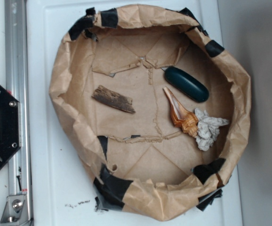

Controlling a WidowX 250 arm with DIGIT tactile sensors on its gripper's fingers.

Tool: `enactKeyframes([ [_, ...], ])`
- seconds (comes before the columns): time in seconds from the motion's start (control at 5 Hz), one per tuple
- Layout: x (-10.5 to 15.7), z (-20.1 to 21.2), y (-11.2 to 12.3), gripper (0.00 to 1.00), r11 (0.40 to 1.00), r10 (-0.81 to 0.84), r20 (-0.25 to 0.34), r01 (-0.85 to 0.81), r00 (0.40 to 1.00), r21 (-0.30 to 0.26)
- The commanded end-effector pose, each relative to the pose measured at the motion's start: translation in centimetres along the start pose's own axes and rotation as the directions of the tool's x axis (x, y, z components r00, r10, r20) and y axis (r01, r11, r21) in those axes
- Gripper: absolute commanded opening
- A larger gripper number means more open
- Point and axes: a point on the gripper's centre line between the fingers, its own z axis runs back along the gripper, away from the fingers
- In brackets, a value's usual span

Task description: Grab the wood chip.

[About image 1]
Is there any dark brown wood chip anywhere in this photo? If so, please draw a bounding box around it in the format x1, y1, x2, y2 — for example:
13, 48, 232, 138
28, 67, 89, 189
92, 85, 136, 113

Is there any brown paper bag tray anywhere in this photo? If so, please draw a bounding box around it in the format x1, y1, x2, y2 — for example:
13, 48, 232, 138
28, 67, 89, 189
49, 4, 251, 221

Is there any orange spiral seashell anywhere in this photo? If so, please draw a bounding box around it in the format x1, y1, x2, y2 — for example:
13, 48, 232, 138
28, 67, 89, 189
163, 87, 199, 138

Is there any dark green oval stone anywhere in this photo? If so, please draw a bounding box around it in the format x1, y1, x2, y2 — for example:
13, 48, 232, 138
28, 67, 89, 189
165, 67, 209, 103

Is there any crumpled white paper ball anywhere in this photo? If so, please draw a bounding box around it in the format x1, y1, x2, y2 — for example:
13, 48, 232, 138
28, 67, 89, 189
194, 108, 229, 151

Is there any aluminium extrusion rail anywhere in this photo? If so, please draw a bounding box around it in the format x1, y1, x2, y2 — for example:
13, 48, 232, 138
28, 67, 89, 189
5, 0, 33, 226

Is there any metal corner bracket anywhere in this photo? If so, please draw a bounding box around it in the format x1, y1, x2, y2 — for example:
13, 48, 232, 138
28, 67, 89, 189
0, 194, 29, 226

